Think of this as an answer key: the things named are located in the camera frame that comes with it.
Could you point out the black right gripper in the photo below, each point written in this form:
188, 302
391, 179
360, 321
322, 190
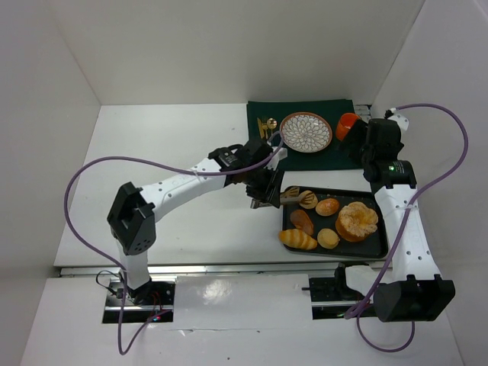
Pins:
356, 134

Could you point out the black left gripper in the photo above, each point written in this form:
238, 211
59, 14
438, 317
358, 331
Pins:
272, 189

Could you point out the metal tongs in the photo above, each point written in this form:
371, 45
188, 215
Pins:
290, 196

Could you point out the brown oblong glazed bread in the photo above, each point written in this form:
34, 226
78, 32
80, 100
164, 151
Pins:
302, 221

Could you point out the small pale round bun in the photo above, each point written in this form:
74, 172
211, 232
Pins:
307, 200

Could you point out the glazed round sesame bun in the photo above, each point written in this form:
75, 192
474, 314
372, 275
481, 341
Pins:
327, 207

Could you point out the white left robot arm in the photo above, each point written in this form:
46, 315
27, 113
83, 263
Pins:
136, 210

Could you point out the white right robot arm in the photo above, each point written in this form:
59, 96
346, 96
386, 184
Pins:
409, 288

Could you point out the striped croissant bread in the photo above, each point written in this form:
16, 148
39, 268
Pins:
297, 239

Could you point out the orange mug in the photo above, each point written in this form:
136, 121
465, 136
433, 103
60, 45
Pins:
346, 122

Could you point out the floral patterned ceramic plate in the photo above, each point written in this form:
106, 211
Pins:
306, 132

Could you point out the small flat round bun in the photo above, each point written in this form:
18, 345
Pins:
327, 238

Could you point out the black baking tray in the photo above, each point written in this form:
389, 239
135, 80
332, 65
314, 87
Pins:
333, 222

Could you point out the gold knife green handle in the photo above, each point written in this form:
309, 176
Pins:
262, 129

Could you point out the gold spoon green handle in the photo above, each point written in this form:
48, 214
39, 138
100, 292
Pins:
271, 125

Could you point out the gold fork green handle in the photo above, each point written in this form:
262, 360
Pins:
265, 124

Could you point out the large sugared ring bread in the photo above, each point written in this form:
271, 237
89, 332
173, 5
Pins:
356, 222

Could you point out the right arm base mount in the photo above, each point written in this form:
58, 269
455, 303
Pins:
330, 296

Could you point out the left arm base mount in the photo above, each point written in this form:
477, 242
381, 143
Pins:
154, 302

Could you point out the aluminium rail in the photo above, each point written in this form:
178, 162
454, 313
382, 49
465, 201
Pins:
240, 269

